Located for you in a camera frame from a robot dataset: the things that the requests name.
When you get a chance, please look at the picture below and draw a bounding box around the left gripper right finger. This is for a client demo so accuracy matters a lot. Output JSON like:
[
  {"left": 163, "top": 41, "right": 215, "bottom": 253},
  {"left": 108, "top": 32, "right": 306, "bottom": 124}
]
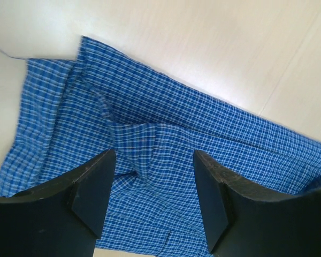
[{"left": 193, "top": 150, "right": 321, "bottom": 256}]

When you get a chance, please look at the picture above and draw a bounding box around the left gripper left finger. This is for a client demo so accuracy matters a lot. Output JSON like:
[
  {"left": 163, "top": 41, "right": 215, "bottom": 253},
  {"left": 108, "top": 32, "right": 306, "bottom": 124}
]
[{"left": 0, "top": 149, "right": 116, "bottom": 256}]

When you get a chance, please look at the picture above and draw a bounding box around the blue plaid long sleeve shirt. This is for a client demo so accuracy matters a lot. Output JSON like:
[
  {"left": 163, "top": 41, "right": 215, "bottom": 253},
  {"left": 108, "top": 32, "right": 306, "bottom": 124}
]
[{"left": 0, "top": 37, "right": 321, "bottom": 256}]

